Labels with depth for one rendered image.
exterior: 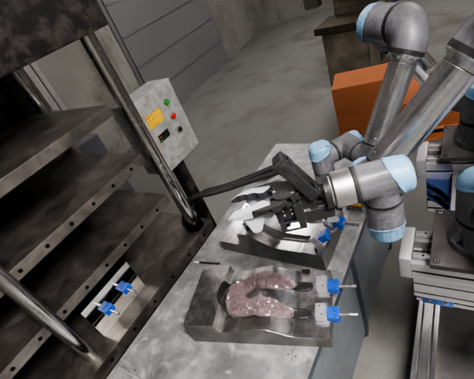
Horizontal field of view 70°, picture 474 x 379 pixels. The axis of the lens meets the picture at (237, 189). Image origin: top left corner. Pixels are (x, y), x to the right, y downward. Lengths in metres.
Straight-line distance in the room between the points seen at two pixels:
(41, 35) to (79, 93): 3.83
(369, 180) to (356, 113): 2.56
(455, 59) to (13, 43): 1.16
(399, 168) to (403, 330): 1.55
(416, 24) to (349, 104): 2.13
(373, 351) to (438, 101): 1.56
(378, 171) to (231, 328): 0.79
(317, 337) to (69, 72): 4.58
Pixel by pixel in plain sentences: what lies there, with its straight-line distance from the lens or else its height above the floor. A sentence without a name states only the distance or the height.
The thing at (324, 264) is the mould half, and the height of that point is 0.84.
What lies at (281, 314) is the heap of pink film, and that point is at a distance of 1.22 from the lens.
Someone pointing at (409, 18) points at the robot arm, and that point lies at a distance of 1.12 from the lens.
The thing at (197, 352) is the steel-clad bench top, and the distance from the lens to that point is 1.36.
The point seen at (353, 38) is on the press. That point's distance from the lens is 4.47.
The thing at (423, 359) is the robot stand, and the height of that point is 0.23.
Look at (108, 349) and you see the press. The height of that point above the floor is 0.78.
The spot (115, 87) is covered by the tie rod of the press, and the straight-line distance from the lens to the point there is 1.49.
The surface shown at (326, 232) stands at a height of 0.95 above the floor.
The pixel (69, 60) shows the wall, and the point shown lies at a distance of 5.18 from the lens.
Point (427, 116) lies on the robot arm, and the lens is 0.79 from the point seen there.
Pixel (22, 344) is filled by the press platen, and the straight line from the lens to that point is 1.53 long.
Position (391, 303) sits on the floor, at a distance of 2.24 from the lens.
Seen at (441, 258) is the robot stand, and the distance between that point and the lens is 1.10.
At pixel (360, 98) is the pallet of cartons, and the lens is 3.17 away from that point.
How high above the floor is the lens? 1.88
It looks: 34 degrees down
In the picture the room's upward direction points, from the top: 23 degrees counter-clockwise
